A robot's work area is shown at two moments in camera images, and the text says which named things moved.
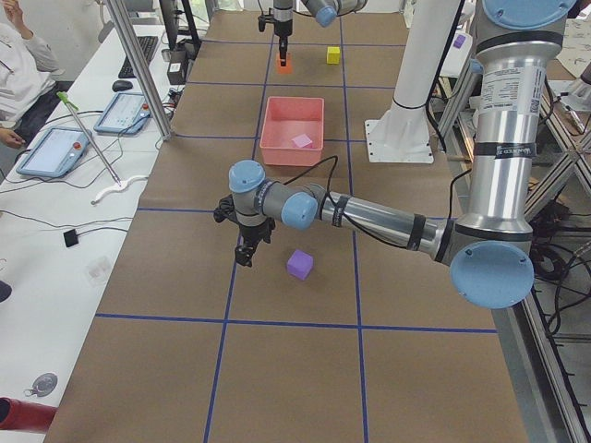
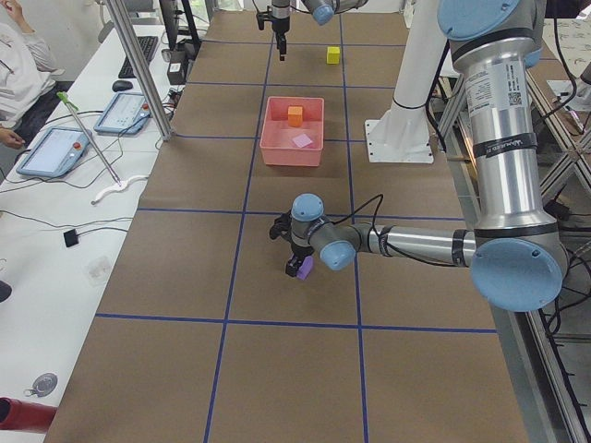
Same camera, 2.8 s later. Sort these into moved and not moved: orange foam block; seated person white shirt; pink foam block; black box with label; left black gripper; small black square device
Moved: left black gripper; orange foam block
Not moved: seated person white shirt; black box with label; pink foam block; small black square device
